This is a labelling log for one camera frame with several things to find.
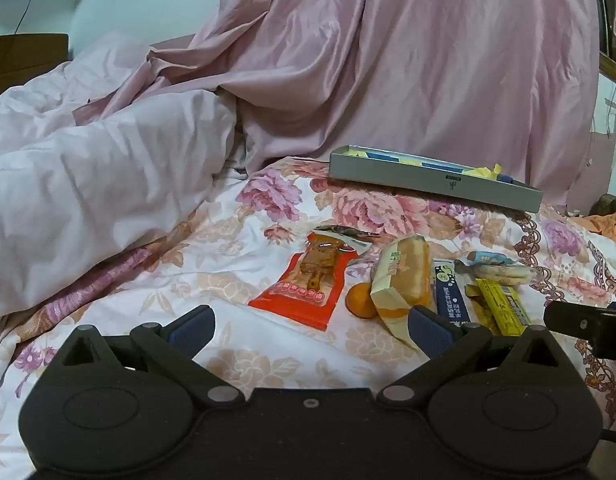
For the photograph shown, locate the brown wooden furniture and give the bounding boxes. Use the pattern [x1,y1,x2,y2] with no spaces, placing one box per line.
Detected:
[0,34,70,106]

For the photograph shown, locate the cream bread packet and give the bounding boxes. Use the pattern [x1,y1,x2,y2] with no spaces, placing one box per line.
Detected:
[369,235,433,351]

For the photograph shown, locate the pink satin duvet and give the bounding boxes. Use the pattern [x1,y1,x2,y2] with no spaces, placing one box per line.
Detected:
[73,0,601,201]

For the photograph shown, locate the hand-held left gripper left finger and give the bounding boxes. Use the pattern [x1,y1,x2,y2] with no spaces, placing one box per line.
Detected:
[47,304,246,408]

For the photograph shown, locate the gold snack packet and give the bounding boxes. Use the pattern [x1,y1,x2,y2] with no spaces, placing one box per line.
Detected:
[463,284,494,331]

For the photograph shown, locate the blue and white snack bar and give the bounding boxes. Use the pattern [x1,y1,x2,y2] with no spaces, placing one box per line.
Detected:
[432,258,476,328]

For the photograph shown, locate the red meat snack packet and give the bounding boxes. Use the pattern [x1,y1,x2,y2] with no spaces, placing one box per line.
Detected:
[248,230,371,332]

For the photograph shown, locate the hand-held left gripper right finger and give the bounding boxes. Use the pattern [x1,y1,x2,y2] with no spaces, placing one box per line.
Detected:
[375,305,571,408]

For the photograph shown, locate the orange cloth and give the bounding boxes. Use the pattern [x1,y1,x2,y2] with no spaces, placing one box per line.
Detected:
[570,210,616,248]

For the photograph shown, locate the grey cardboard box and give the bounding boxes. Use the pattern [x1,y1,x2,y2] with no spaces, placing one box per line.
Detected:
[329,145,544,214]

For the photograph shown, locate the crumpled yellow paper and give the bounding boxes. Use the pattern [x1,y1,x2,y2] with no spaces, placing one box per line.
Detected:
[465,162,504,181]

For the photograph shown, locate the clear rice cracker packet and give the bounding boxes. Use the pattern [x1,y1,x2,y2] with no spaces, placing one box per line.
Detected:
[470,264,536,287]

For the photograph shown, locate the floral bedsheet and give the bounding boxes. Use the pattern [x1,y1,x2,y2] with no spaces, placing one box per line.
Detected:
[0,157,616,480]

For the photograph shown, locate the yellow snack packet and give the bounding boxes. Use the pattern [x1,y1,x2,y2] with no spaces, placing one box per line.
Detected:
[475,278,533,337]

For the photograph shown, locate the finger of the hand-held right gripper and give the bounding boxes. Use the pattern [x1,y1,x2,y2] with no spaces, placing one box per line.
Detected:
[543,300,616,358]

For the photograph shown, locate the pale white quilt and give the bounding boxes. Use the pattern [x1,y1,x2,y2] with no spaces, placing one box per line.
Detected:
[0,35,239,321]

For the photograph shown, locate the dark clear snack packet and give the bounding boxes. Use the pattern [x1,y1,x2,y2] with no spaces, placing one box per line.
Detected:
[315,225,381,241]

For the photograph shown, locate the orange mandarin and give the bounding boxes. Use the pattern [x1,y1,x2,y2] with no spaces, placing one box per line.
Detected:
[346,283,380,320]

